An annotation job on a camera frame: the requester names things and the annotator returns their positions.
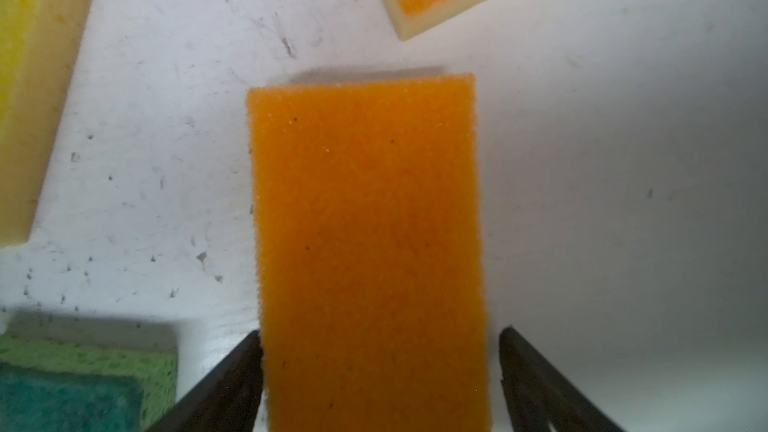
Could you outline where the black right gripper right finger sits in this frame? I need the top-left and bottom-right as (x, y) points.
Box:
(499, 326), (623, 432)

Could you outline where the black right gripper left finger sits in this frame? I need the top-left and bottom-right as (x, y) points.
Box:
(149, 330), (264, 432)

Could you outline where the dark green sponge near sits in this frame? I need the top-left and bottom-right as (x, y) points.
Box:
(1, 334), (177, 431)

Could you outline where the yellow sponge centre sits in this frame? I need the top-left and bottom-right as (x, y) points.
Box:
(1, 0), (92, 246)

